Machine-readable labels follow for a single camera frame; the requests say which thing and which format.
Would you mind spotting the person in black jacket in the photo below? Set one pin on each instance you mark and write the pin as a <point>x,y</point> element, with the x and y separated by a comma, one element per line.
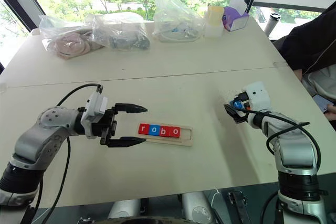
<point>315,43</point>

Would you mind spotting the red letter tile r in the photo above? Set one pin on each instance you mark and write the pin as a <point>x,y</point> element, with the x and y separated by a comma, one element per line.
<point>143,129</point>

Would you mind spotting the blue letter tile o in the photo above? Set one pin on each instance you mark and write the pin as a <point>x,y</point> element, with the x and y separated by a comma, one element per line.
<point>154,130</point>

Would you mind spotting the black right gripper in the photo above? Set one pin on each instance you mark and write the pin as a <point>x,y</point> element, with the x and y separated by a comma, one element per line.
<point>247,116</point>

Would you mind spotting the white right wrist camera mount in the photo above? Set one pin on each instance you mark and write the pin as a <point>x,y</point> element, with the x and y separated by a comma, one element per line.
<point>258,96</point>

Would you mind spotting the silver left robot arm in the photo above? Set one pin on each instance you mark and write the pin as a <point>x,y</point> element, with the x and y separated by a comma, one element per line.
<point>42,134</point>

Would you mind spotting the yellow plastic cup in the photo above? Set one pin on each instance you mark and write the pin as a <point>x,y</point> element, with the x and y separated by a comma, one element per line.
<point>215,14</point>

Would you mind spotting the plastic bag with pink cloth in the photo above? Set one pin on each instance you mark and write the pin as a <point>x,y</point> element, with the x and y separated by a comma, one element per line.
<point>71,43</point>

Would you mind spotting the silver bottle with black lid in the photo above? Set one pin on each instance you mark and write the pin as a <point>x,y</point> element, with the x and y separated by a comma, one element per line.
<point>271,24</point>

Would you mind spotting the blue plastic object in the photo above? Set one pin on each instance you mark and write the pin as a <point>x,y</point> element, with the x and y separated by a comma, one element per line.
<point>237,104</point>

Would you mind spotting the red letter tile o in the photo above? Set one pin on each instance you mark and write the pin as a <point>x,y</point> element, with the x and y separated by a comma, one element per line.
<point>175,132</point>

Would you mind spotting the black metal bracket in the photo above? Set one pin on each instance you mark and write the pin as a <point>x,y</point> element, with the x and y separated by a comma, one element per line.
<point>239,205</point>

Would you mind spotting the white translucent container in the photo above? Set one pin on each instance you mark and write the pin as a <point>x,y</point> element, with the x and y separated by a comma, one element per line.
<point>213,30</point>

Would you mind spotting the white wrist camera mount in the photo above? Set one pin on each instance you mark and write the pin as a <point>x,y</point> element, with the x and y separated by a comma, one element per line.
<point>93,111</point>
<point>258,96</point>

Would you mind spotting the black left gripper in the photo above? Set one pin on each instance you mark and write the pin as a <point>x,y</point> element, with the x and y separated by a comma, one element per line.
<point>103,125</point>

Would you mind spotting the person's bare hand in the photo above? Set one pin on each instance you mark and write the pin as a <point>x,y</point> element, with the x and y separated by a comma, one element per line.
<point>331,109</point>

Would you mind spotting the wooden letter tray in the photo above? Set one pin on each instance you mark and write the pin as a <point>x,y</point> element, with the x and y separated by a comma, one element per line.
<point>183,142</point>

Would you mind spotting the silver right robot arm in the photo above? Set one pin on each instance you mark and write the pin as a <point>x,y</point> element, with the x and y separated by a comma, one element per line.
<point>294,150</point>

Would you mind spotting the red letter tile b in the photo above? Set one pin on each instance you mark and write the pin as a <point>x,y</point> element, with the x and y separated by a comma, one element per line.
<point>164,131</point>

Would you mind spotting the purple tissue box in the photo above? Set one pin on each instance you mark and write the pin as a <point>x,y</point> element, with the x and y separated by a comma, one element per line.
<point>237,20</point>

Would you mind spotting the silver rounded robot leg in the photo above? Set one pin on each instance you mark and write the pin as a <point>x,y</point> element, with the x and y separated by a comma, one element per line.
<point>124,208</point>
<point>197,207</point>

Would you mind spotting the plastic bag with dark items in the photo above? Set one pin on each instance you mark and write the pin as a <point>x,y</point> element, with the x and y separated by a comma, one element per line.
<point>126,37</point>

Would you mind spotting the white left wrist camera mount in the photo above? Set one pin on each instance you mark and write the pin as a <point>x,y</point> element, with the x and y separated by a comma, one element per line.
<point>93,111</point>

